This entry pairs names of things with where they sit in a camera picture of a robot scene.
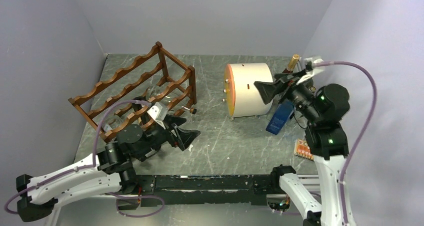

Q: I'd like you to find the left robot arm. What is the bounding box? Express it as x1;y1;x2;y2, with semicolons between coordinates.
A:
16;115;200;222

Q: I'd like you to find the dark red wine bottle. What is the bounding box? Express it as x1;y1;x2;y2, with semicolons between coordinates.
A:
282;54;300;74

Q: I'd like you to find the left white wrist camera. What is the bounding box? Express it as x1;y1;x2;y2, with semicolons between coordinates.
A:
147;102;168;129

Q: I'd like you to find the clear bottle bottom rack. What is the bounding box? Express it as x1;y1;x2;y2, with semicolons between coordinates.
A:
101;114;127;134

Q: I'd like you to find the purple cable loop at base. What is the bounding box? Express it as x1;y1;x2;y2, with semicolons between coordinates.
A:
105;193;166;218

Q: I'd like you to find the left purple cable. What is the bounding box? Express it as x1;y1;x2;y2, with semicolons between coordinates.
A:
3;100;157;215

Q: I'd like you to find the blue square glass bottle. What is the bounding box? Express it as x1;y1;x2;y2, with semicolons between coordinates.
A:
265;100;294;135

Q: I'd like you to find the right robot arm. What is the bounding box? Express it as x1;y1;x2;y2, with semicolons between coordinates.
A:
254;71;356;226

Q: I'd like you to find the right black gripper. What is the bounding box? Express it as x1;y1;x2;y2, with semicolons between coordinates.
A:
253;68;321;122

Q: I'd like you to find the brown wooden wine rack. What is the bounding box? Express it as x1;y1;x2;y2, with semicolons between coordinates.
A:
68;41;197;129

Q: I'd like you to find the orange card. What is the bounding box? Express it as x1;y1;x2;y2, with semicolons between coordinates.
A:
293;139;314;161

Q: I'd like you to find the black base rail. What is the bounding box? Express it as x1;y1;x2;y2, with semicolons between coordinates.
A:
122;174;286;207

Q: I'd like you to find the white cylinder drum orange face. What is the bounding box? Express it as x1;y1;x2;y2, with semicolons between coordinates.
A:
223;63;273;120

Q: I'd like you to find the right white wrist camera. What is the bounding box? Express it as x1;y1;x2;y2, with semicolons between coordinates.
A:
296;55;324;85

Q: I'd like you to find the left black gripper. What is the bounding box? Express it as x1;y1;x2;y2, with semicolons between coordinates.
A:
134;113;200;158

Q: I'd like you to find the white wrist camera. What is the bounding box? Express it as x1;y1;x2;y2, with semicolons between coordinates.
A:
296;55;324;85
147;102;168;129

